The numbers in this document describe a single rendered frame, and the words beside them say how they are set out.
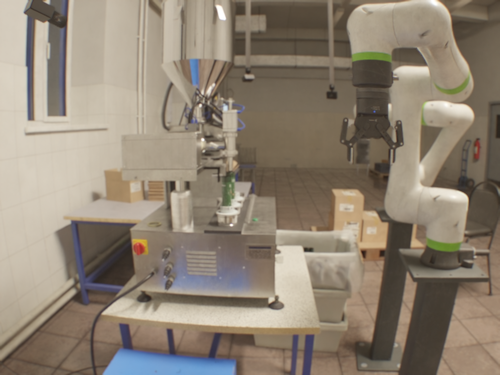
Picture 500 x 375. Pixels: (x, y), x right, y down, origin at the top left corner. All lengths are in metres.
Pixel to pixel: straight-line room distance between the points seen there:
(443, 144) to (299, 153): 9.83
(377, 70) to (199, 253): 0.77
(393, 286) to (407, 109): 1.10
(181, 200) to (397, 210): 0.71
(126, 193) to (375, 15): 2.50
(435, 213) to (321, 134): 10.49
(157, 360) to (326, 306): 1.16
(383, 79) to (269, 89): 10.77
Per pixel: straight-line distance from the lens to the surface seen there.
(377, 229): 3.86
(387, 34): 0.79
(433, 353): 1.40
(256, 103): 11.49
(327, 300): 2.08
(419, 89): 1.18
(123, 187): 2.96
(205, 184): 1.45
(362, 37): 0.80
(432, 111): 1.70
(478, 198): 3.31
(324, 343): 2.25
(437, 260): 1.21
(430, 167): 1.93
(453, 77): 1.02
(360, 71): 0.79
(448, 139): 1.86
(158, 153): 1.15
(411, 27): 0.77
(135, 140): 1.18
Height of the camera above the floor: 1.36
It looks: 10 degrees down
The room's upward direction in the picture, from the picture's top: straight up
